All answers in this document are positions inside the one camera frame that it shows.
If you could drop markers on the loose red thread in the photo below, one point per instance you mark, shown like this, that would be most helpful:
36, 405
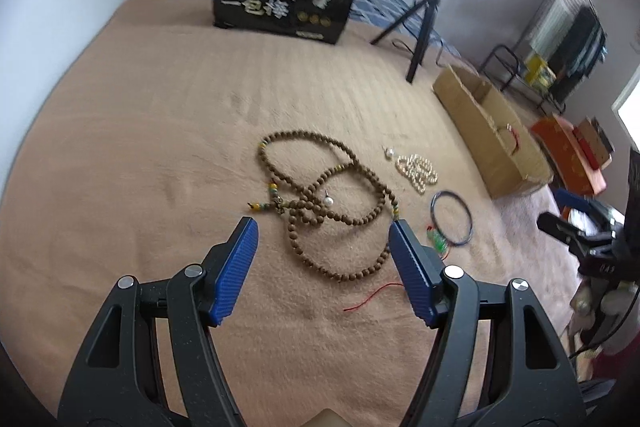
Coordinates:
372, 296

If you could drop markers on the striped white hanging cloth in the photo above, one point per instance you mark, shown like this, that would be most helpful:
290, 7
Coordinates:
560, 7

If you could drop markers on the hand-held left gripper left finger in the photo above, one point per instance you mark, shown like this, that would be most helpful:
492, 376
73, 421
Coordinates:
235, 272

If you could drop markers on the person's right hand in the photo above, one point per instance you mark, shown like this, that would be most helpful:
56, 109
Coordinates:
582, 302

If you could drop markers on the white pearl earring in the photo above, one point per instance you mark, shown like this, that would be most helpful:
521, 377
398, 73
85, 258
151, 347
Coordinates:
388, 153
328, 202

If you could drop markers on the brown blanket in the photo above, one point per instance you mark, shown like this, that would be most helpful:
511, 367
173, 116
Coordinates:
150, 157

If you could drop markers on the orange patterned cloth cover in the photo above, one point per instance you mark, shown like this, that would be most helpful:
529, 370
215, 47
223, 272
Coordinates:
565, 157

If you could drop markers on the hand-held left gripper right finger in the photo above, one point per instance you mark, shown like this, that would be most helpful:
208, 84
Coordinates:
412, 277

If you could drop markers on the shallow cardboard box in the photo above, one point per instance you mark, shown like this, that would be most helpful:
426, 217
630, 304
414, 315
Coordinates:
480, 142

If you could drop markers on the yellow box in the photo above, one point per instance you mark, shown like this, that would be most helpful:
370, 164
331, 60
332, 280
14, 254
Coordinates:
540, 72

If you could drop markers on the dark hanging clothes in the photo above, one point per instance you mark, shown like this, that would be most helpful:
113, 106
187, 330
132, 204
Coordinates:
585, 52

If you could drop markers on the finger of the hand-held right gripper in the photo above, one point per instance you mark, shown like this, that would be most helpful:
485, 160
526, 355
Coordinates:
565, 232
575, 198

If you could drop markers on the black metal clothes rack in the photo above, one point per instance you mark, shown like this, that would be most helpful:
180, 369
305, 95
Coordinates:
500, 57

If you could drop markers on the blue thin bangle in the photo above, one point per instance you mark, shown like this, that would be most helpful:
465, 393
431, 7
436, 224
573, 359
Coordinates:
450, 192

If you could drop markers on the bright window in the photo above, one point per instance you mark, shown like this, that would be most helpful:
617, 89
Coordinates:
630, 117

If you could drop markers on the blue checkered bedsheet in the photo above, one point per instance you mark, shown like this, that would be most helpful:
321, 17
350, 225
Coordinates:
372, 2

